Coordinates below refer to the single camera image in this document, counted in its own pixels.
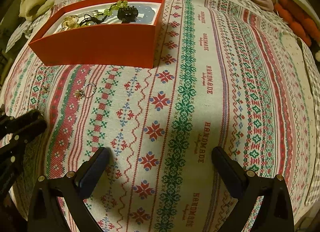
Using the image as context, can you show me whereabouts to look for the small gold earring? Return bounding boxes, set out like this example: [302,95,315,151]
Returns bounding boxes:
[74,89,85,99]

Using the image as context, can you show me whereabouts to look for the small silver ring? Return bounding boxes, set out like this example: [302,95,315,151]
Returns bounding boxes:
[82,83,98,99]

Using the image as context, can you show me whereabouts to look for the gold bangle rings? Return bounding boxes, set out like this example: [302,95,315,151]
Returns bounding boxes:
[58,14,81,32]

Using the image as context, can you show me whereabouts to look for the thin beaded bracelet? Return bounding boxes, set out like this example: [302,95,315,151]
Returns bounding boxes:
[53,8,121,33]

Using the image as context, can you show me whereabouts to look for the black hair claw clip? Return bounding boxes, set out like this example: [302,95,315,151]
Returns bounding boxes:
[117,6,139,24]

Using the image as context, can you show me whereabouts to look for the green bead bracelet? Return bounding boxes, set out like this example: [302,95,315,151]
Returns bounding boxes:
[78,0,130,28]

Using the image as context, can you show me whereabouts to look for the pale blue bead bracelet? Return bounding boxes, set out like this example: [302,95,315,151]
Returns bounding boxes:
[132,3,158,25]

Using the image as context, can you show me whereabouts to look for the red cardboard box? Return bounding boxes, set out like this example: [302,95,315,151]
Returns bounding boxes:
[29,0,165,69]

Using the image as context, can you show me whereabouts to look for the patterned handmade cloth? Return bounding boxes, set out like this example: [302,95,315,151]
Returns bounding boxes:
[1,0,319,231]

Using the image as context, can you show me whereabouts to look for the red orange plush toy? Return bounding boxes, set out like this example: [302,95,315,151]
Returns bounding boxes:
[274,0,319,46]

